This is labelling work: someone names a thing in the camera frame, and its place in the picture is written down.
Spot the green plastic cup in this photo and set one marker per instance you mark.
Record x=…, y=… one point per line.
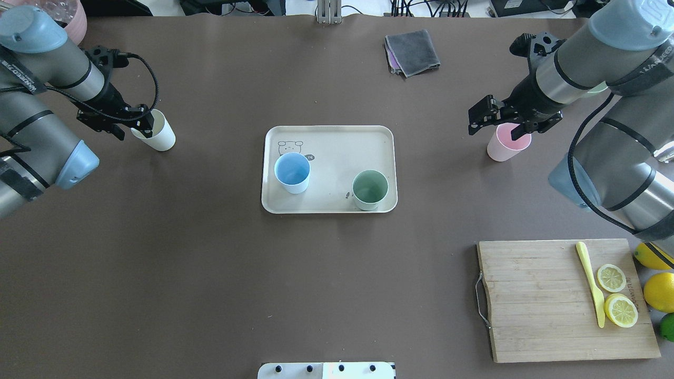
x=369, y=188

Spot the whole yellow lemon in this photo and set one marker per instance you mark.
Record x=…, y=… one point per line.
x=658, y=292
x=653, y=257

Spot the wooden cutting board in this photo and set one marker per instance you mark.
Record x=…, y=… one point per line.
x=540, y=308

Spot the green bowl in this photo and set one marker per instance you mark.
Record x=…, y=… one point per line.
x=597, y=89

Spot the grey folded cloth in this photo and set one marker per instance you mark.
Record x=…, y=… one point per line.
x=411, y=53

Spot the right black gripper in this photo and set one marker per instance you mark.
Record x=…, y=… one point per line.
x=526, y=100

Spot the pink plastic cup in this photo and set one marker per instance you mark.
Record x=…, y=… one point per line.
x=502, y=147

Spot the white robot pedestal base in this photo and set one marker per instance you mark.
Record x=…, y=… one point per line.
x=365, y=369

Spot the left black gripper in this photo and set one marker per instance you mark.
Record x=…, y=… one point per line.
x=111, y=97

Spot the blue plastic cup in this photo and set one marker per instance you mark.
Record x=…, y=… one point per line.
x=293, y=171

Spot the pink bowl with ice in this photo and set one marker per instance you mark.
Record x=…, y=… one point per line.
x=68, y=14

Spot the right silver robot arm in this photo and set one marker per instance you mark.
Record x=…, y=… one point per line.
x=626, y=45

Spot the aluminium frame post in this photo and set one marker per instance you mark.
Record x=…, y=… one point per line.
x=329, y=11

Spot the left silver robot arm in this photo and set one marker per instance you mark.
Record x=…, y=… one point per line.
x=38, y=56

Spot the yellow plastic knife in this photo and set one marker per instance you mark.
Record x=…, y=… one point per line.
x=596, y=293

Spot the beige rabbit tray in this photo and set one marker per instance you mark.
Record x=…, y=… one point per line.
x=337, y=154

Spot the cream plastic cup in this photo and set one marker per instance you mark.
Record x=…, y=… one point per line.
x=163, y=138

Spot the lemon half slice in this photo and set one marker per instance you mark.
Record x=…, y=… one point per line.
x=611, y=278
x=621, y=310

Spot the green lime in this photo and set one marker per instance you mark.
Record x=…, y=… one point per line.
x=666, y=327

